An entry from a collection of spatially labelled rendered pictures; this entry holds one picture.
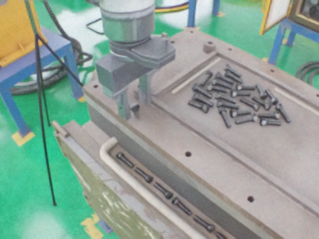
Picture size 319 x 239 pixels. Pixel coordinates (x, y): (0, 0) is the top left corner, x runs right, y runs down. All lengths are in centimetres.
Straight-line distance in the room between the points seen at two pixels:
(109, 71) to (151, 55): 8
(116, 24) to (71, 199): 178
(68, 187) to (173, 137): 165
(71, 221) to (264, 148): 165
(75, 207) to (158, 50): 173
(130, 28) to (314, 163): 46
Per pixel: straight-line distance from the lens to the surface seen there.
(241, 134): 59
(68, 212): 205
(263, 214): 50
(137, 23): 42
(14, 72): 230
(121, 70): 46
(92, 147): 73
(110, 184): 66
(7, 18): 244
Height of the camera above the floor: 180
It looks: 47 degrees down
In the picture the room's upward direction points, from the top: straight up
